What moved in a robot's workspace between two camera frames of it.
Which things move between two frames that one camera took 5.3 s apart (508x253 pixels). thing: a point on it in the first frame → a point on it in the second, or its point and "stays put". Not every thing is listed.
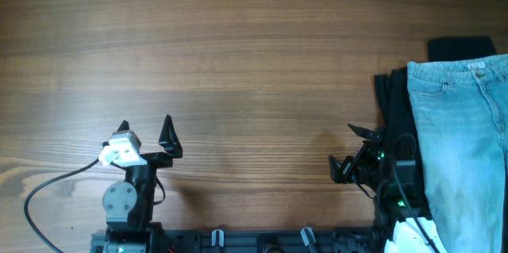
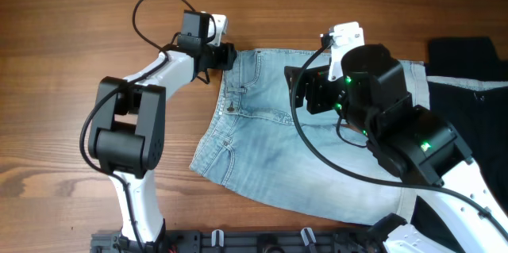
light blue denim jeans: x=459 y=109 → x=253 y=147
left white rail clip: x=217 y=238 stays put
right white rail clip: x=308 y=236 stays put
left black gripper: x=172 y=145 → x=226 y=52
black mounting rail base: x=257 y=240 stays put
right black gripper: x=358 y=160 → x=296 y=86
